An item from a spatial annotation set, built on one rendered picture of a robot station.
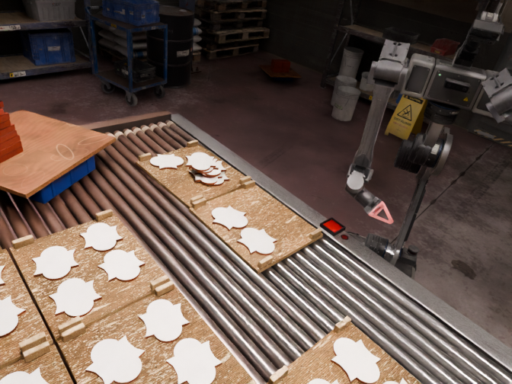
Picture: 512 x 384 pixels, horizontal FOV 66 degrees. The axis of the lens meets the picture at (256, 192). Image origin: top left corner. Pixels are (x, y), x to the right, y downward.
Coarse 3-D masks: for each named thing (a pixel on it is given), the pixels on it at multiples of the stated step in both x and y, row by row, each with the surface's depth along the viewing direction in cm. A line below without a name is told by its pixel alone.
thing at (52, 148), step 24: (24, 120) 173; (48, 120) 176; (24, 144) 157; (48, 144) 160; (72, 144) 162; (96, 144) 165; (0, 168) 142; (24, 168) 144; (48, 168) 146; (72, 168) 151; (24, 192) 133
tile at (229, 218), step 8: (216, 208) 155; (224, 208) 156; (232, 208) 157; (216, 216) 151; (224, 216) 152; (232, 216) 152; (240, 216) 153; (216, 224) 149; (224, 224) 148; (232, 224) 149; (240, 224) 149
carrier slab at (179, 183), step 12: (156, 156) 184; (180, 156) 187; (144, 168) 174; (156, 168) 175; (180, 168) 178; (228, 168) 184; (156, 180) 169; (168, 180) 169; (180, 180) 170; (192, 180) 172; (180, 192) 163; (192, 192) 164; (204, 192) 165; (216, 192) 166; (228, 192) 169
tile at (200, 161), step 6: (186, 156) 174; (192, 156) 175; (198, 156) 175; (204, 156) 176; (192, 162) 170; (198, 162) 171; (204, 162) 172; (210, 162) 173; (198, 168) 167; (204, 168) 168
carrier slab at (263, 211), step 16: (240, 192) 169; (256, 192) 171; (192, 208) 155; (208, 208) 157; (240, 208) 160; (256, 208) 161; (272, 208) 163; (208, 224) 148; (256, 224) 152; (272, 224) 154; (288, 224) 155; (304, 224) 157; (224, 240) 142; (288, 240) 147; (304, 240) 149; (240, 256) 137; (256, 256) 138; (272, 256) 139; (288, 256) 142; (256, 272) 133
